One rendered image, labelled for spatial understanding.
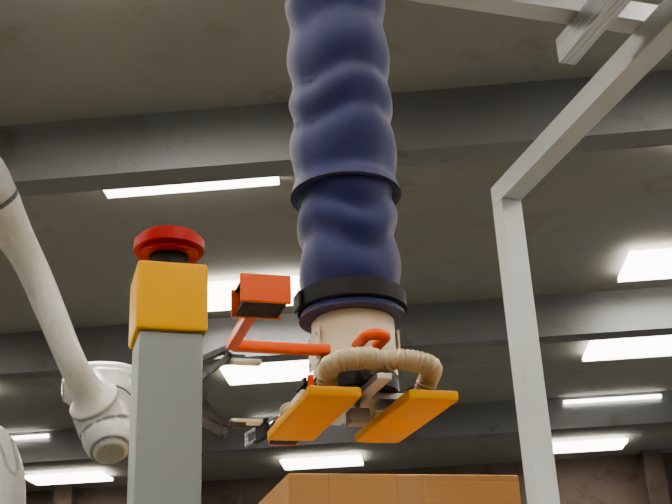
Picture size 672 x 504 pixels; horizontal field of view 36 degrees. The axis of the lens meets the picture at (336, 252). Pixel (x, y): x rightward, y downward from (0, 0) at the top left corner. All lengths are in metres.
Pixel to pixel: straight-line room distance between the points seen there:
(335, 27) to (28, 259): 0.83
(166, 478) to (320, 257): 1.18
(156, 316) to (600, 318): 8.85
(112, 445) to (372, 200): 0.71
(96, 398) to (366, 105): 0.82
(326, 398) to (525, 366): 3.58
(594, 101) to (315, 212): 3.00
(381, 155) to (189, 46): 3.77
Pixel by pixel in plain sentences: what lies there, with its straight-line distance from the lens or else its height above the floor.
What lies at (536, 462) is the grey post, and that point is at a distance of 5.28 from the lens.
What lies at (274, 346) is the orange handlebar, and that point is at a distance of 1.99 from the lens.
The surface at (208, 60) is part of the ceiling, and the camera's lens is 5.99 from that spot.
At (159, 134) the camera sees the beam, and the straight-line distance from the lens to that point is 6.40.
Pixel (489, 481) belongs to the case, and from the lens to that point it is 1.79.
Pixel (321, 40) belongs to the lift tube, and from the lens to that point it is 2.30.
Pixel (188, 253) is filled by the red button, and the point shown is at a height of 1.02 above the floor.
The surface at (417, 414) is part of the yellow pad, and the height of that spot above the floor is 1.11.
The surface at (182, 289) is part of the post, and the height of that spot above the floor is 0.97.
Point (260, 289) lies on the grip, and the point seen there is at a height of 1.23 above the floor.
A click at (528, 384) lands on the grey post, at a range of 5.38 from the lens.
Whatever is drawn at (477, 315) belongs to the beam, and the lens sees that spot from 9.63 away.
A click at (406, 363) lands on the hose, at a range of 1.90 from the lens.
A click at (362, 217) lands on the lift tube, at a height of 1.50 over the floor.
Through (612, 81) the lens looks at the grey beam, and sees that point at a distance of 4.85.
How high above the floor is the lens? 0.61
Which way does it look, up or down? 24 degrees up
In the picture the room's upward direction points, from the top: 3 degrees counter-clockwise
